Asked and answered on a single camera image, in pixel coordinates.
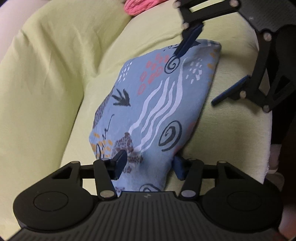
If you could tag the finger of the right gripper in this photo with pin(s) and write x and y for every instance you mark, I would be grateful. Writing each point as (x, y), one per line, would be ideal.
(193, 21)
(248, 86)

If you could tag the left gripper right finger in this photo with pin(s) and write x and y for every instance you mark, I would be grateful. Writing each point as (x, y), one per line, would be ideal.
(192, 172)

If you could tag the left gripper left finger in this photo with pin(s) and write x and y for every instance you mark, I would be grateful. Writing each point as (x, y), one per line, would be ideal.
(103, 171)

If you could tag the blue patterned cloth garment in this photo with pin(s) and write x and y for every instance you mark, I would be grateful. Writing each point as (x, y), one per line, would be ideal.
(151, 112)

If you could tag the pink knitted cloth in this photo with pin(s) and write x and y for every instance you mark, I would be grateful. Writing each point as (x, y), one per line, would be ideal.
(136, 7)

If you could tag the light green sofa cover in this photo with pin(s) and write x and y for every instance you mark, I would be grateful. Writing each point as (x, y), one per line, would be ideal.
(63, 62)

